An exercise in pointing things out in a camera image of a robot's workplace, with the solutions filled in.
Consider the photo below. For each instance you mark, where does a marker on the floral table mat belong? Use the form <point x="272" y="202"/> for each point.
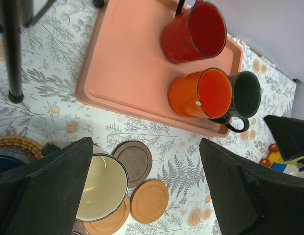
<point x="50" y="112"/>

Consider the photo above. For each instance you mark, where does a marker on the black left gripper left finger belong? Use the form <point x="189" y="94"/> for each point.
<point x="42" y="197"/>

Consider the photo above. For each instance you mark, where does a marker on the woven cork coaster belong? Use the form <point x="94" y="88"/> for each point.
<point x="23" y="142"/>

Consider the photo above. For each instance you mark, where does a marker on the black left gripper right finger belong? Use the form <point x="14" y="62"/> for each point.
<point x="251" y="199"/>

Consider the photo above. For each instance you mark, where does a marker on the orange mug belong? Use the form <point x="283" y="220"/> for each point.
<point x="202" y="94"/>

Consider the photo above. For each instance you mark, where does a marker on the toy brick car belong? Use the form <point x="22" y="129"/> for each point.
<point x="275" y="161"/>

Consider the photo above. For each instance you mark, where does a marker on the dark wooden coaster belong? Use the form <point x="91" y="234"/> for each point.
<point x="137" y="160"/>

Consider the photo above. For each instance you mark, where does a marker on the pink serving tray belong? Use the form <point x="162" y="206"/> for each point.
<point x="125" y="71"/>

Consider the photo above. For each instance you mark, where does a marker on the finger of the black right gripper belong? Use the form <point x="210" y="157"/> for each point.
<point x="288" y="134"/>

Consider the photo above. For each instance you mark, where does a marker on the cream enamel mug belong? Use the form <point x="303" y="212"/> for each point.
<point x="105" y="188"/>

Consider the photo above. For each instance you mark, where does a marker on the red mug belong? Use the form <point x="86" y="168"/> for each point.
<point x="196" y="34"/>

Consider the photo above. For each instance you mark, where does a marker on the dark green mug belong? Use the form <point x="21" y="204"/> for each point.
<point x="246" y="99"/>

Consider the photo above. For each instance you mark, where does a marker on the grey lilac mug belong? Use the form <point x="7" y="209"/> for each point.
<point x="78" y="229"/>

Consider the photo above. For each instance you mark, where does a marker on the black music stand tripod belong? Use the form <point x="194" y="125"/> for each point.
<point x="19" y="13"/>

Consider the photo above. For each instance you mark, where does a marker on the light wooden coaster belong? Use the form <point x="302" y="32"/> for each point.
<point x="149" y="201"/>
<point x="112" y="223"/>

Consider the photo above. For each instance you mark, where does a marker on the dark blue mug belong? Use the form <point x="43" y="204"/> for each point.
<point x="12" y="157"/>

